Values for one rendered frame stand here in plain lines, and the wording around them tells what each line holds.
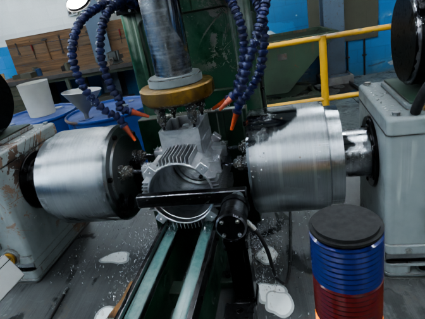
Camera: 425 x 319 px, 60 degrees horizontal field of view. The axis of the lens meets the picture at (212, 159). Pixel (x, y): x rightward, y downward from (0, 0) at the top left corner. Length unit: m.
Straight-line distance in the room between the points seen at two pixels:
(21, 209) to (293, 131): 0.71
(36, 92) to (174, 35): 2.13
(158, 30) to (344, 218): 0.63
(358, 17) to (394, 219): 5.45
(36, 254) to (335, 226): 0.91
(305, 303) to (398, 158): 0.35
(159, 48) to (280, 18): 5.17
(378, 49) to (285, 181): 5.64
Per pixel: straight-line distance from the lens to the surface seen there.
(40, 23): 6.68
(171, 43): 0.85
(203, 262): 0.78
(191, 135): 0.87
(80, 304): 1.00
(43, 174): 0.97
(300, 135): 0.77
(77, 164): 0.92
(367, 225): 0.33
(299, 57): 4.98
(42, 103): 2.92
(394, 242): 0.87
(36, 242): 1.12
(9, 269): 0.72
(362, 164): 0.85
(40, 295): 1.09
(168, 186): 0.98
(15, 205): 1.06
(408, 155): 0.78
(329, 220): 0.33
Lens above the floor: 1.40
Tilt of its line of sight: 23 degrees down
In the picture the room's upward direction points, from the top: 10 degrees counter-clockwise
